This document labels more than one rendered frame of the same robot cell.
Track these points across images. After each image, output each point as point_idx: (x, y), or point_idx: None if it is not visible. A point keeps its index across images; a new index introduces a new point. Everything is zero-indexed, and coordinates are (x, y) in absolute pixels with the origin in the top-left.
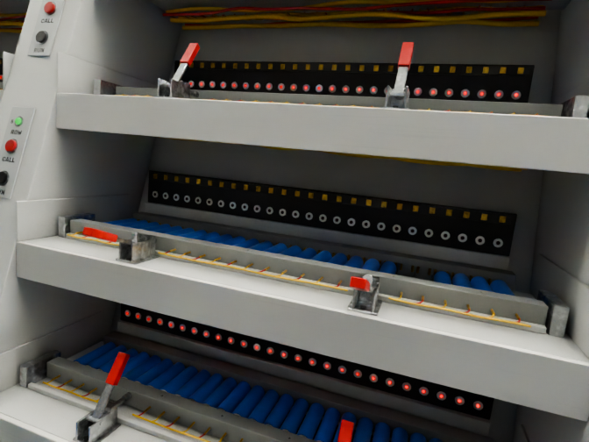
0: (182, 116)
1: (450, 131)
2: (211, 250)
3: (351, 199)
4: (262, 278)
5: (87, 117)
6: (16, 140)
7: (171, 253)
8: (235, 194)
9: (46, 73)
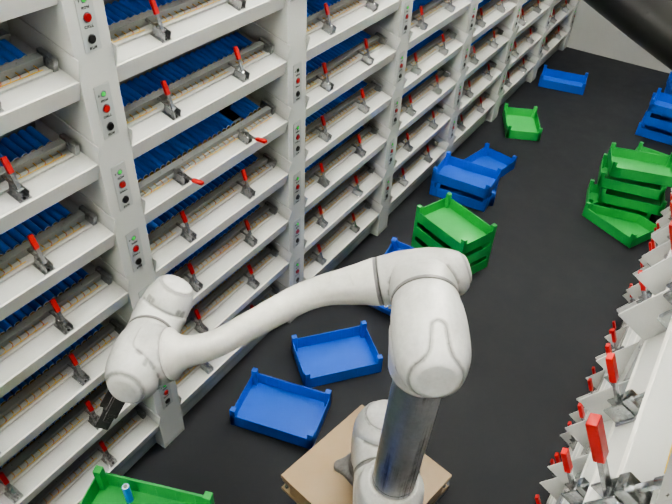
0: (188, 121)
1: (259, 81)
2: (194, 156)
3: None
4: (213, 152)
5: (147, 147)
6: (123, 180)
7: (180, 168)
8: None
9: (121, 141)
